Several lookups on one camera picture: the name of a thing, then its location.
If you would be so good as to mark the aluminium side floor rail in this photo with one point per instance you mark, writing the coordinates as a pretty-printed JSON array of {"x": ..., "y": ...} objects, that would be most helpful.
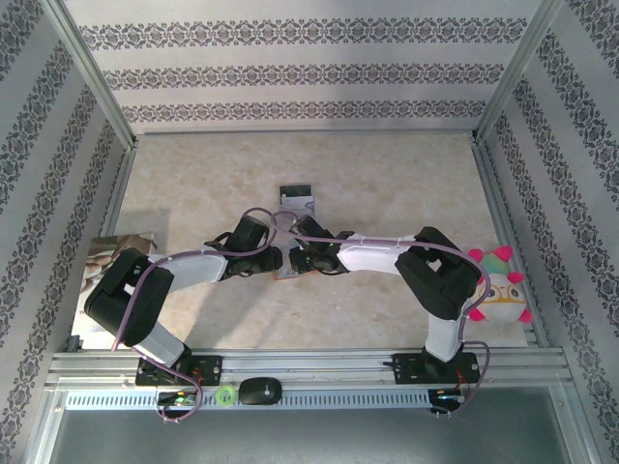
[
  {"x": 498, "y": 203},
  {"x": 116, "y": 203}
]

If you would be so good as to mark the silver card packet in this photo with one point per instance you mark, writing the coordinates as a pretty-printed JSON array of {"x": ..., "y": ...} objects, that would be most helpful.
[{"x": 309, "y": 217}]

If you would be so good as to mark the magazine with photo cover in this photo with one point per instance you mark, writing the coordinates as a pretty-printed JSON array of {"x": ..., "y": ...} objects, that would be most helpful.
[{"x": 106, "y": 246}]

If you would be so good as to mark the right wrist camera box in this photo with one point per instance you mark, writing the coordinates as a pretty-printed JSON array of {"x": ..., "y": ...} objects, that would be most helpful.
[{"x": 293, "y": 225}]

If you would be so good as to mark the left electronics board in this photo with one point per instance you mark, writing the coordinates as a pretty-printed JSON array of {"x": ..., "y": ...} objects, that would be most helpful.
[{"x": 179, "y": 400}]

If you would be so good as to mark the brown leather card holder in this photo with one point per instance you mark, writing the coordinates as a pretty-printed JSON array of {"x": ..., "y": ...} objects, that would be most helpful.
[{"x": 283, "y": 276}]

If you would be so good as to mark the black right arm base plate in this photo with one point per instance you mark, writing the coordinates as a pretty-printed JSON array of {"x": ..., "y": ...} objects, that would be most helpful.
[{"x": 411, "y": 369}]

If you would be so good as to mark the right electronics board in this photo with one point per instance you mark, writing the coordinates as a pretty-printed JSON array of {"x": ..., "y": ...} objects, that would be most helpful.
[{"x": 447, "y": 397}]

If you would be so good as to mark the colourful plush toy pink spikes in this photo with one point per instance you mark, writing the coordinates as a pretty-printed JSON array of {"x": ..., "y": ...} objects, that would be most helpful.
[{"x": 503, "y": 295}]

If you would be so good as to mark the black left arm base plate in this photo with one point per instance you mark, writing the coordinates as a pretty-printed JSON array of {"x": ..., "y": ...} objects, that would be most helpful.
[{"x": 208, "y": 369}]

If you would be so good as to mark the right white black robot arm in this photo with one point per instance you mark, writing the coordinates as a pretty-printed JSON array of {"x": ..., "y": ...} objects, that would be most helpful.
[{"x": 367, "y": 253}]

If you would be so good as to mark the black credit card with chip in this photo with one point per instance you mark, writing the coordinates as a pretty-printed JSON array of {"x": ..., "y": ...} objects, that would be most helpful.
[{"x": 297, "y": 189}]

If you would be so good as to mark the small black bracket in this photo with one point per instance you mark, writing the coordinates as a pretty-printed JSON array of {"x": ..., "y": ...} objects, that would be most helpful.
[{"x": 75, "y": 344}]

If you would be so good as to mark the black computer mouse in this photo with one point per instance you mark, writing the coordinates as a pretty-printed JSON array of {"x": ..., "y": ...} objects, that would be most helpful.
[{"x": 261, "y": 391}]

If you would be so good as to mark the white blue credit card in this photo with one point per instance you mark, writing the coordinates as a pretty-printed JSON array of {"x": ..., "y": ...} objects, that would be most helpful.
[{"x": 300, "y": 204}]

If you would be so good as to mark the green tape roll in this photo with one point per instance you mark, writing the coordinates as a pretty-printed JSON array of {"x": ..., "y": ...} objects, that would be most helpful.
[{"x": 218, "y": 395}]

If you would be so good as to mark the aluminium mounting rail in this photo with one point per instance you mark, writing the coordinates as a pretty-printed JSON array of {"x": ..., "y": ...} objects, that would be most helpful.
[{"x": 314, "y": 367}]

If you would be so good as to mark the aluminium frame post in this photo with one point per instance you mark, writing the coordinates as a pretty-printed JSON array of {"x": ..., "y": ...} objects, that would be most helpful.
[
  {"x": 520, "y": 67},
  {"x": 92, "y": 72}
]

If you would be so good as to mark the aluminium back floor rail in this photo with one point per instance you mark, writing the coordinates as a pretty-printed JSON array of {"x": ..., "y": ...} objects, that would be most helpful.
[{"x": 304, "y": 131}]

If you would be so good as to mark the electronics board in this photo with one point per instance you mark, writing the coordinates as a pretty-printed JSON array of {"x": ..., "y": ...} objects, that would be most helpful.
[
  {"x": 447, "y": 397},
  {"x": 179, "y": 400}
]

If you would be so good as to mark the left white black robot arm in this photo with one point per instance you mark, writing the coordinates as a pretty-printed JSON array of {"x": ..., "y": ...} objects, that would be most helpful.
[{"x": 193, "y": 270}]

